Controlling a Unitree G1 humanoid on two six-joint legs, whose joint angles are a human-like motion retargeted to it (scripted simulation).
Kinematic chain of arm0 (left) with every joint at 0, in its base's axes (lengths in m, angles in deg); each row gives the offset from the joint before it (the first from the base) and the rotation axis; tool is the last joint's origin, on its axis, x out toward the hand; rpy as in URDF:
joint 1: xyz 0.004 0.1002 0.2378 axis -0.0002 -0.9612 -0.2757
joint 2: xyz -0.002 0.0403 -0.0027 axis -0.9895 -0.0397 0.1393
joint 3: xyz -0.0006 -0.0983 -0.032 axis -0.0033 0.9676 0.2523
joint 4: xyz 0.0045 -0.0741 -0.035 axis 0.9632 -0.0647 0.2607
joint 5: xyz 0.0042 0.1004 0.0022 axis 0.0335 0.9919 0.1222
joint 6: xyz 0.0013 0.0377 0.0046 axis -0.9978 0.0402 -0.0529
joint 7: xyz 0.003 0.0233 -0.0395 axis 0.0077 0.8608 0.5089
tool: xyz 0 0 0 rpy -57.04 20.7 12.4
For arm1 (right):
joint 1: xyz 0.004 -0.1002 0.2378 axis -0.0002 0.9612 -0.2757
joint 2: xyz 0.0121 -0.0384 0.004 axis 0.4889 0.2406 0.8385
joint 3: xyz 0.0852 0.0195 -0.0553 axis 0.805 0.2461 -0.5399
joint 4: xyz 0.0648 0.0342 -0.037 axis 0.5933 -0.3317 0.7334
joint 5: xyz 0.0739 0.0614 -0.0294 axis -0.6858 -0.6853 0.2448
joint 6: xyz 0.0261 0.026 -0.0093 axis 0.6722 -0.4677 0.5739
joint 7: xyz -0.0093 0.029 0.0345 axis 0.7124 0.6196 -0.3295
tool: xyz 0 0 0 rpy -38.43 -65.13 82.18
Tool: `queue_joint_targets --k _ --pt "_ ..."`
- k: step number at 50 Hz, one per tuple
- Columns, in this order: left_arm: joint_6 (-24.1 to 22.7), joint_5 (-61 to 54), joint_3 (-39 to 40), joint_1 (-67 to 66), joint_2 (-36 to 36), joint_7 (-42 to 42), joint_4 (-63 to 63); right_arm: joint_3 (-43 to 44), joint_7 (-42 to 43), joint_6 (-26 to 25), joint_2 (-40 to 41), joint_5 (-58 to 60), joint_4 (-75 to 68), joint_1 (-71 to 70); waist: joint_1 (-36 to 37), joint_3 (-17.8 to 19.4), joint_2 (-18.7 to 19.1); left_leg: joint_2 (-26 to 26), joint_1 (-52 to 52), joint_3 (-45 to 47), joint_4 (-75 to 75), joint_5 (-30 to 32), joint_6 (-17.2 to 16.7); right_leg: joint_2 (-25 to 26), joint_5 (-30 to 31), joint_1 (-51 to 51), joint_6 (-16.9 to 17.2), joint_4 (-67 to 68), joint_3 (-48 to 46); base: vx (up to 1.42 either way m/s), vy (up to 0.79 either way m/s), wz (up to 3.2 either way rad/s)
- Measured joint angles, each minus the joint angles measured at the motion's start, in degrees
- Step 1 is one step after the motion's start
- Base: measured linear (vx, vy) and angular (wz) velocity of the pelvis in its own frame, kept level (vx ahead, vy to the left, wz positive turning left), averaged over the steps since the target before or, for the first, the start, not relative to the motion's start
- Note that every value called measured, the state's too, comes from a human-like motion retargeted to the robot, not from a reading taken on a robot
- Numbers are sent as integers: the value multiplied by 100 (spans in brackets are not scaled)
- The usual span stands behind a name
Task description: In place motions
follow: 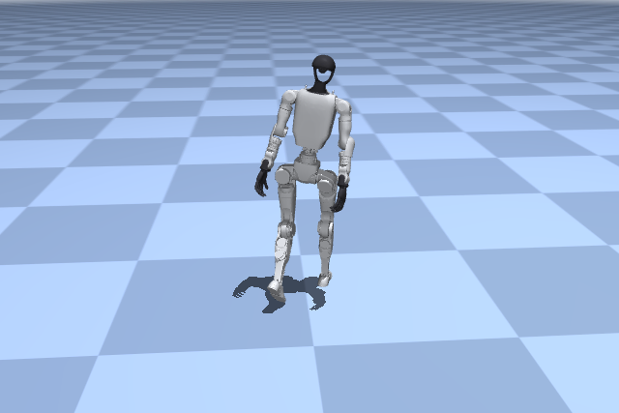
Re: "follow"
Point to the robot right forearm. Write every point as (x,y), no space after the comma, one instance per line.
(345,160)

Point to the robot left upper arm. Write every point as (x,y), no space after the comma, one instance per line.
(287,100)

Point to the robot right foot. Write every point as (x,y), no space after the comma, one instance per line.
(323,280)

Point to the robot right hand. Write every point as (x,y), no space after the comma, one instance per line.
(341,195)

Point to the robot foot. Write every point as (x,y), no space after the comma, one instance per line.
(276,290)
(323,280)

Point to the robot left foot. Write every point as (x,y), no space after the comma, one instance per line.
(276,290)

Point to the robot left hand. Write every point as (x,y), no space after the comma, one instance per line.
(261,178)

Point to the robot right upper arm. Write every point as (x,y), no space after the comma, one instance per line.
(344,109)

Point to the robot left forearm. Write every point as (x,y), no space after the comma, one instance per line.
(272,149)

